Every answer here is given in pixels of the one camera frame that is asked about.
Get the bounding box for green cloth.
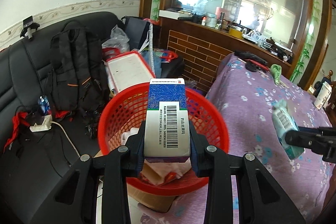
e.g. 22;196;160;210
270;64;282;85

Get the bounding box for black leather sofa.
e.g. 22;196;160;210
1;11;123;223

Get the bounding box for white power strip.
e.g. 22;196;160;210
30;115;52;132

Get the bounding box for cardboard box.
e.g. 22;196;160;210
93;150;177;213

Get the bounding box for black backpack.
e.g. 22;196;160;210
46;20;110;138

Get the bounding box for white cartoon paper cup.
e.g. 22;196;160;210
314;82;332;110

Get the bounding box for red framed white board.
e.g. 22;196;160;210
105;51;155;94

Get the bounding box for purple floral tablecloth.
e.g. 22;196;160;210
207;54;335;223

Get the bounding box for red mesh trash basket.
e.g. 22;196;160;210
98;83;232;198

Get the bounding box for black phone mount clamp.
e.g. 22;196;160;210
20;15;40;41

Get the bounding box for clear plastic bag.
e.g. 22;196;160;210
102;25;130;53

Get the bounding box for striped paper bag red label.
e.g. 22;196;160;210
141;159;191;186

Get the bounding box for dark shopping bag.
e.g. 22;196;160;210
121;16;161;50

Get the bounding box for black red tools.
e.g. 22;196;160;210
234;51;270;72

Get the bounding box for black key fob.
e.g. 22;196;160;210
245;63;259;72

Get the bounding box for blue white medicine box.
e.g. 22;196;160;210
143;78;190;162

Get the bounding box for wooden brick counter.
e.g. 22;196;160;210
159;17;291;92

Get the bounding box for teal cartoon tissue pack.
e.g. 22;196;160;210
272;99;304;160

